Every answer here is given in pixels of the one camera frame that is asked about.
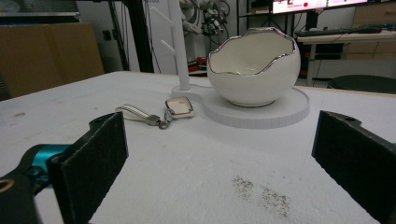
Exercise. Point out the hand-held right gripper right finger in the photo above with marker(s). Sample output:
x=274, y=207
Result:
x=358, y=155

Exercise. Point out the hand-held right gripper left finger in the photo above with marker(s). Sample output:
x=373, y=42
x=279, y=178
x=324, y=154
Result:
x=90, y=165

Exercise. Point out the white eggshell-shaped bowl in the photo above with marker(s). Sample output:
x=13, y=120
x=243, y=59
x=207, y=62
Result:
x=253, y=68

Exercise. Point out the black round stool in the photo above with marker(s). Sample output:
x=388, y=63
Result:
x=362, y=83

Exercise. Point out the wooden desk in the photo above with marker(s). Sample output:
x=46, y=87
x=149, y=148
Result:
x=348, y=46

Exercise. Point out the brown cardboard sheet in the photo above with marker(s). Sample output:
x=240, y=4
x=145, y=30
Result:
x=46, y=56

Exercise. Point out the white stand with pegs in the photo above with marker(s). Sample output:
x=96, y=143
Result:
x=249, y=109

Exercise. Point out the black keyboard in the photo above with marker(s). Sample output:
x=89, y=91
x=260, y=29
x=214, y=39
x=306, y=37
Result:
x=339, y=31

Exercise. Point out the black metal stand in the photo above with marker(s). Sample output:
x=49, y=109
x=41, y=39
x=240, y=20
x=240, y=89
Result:
x=137, y=34

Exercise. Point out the monitor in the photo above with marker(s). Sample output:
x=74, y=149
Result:
x=314, y=5

